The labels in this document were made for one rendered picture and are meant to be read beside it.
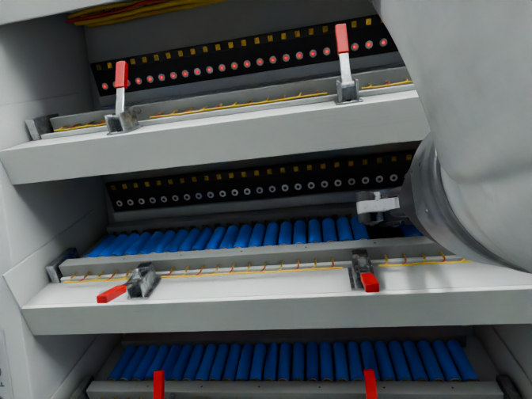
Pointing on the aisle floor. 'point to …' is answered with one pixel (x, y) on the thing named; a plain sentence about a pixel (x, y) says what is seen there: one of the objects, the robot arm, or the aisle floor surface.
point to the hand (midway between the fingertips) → (399, 212)
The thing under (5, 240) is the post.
